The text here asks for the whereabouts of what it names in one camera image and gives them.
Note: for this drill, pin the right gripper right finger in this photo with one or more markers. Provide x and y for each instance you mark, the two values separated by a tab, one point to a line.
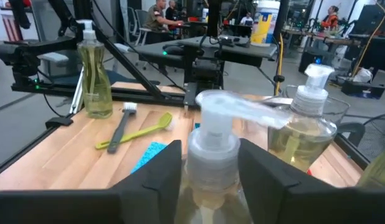
304	205

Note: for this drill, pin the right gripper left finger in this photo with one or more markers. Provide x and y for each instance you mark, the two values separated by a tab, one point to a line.
86	205

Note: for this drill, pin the blue kitchen sponge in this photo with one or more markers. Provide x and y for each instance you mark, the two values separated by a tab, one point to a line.
149	155

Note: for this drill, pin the grey round-head dish brush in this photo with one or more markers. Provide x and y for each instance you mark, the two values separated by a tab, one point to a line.
121	130

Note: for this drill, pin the clear plastic bin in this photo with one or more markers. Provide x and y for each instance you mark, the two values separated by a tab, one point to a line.
339	109

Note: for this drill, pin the white light strip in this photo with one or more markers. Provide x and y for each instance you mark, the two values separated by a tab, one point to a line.
76	90

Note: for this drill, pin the black flat box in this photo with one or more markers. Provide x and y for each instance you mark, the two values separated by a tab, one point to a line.
364	88

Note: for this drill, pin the white bag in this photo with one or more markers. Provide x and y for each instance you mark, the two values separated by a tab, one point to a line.
362	74

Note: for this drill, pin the black speaker box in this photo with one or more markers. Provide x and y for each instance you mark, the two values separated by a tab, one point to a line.
311	60

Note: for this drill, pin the white flat item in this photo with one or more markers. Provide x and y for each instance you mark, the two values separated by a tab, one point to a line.
52	57

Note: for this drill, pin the dark grey desk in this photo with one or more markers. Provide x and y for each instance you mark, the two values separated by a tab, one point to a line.
251	51

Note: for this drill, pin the black device green light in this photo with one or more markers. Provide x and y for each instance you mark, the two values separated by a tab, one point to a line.
24	53

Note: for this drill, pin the black computer mouse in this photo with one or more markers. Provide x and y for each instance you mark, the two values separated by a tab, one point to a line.
175	49

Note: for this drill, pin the grey office chair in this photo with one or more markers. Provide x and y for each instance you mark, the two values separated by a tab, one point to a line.
139	25

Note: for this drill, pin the person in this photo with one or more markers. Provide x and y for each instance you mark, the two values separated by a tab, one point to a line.
330	18
156	17
172	7
248	20

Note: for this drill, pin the red white striped panel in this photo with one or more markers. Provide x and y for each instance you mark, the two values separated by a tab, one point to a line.
12	28

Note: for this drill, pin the black aluminium rig frame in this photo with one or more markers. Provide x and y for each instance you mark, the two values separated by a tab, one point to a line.
117	93

